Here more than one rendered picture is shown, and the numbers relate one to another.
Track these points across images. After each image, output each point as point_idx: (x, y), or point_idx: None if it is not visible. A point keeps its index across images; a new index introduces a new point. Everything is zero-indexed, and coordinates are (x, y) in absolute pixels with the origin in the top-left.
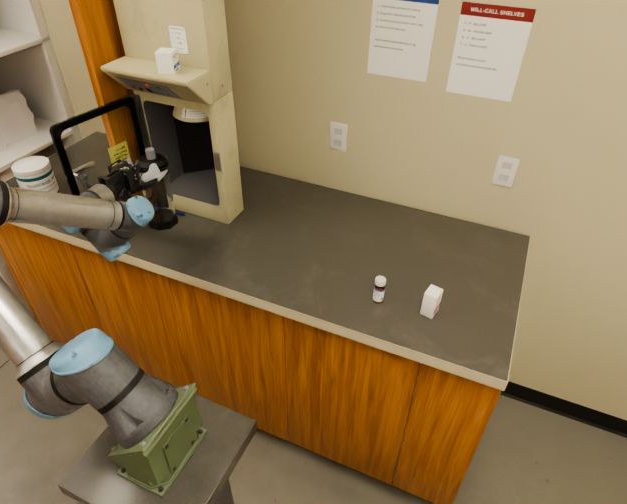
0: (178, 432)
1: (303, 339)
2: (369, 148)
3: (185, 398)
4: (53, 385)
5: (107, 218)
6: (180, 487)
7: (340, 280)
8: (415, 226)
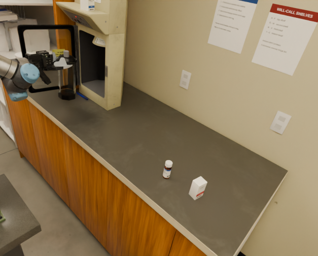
0: None
1: (116, 187)
2: (200, 90)
3: None
4: None
5: (3, 68)
6: None
7: (149, 157)
8: (213, 142)
